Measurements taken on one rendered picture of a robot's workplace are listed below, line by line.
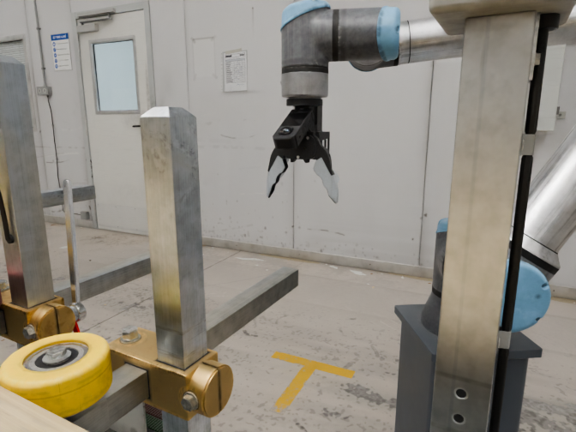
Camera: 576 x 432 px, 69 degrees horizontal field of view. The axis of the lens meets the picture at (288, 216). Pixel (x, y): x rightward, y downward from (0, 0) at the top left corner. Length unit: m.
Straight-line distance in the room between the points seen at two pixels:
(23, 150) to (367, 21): 0.57
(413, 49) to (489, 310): 0.73
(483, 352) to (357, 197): 2.89
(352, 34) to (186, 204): 0.51
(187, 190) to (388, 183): 2.75
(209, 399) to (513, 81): 0.36
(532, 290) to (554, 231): 0.11
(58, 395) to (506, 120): 0.36
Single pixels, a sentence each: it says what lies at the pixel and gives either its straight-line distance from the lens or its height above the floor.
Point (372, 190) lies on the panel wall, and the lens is 3.13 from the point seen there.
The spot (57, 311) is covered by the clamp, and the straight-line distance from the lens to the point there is 0.60.
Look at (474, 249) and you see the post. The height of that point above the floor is 1.02.
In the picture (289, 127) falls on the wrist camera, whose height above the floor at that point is 1.09.
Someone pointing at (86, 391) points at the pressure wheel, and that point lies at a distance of 0.39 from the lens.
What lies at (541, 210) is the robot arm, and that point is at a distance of 0.87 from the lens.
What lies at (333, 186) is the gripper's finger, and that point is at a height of 0.98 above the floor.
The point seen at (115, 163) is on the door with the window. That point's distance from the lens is 4.49.
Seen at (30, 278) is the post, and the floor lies 0.91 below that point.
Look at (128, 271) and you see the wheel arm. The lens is 0.75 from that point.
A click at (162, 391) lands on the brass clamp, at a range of 0.46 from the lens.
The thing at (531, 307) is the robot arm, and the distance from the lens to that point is 0.88.
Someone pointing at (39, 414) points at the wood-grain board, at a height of 0.90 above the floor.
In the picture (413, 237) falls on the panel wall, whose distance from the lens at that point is 3.14.
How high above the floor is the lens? 1.09
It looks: 13 degrees down
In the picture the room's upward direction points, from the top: straight up
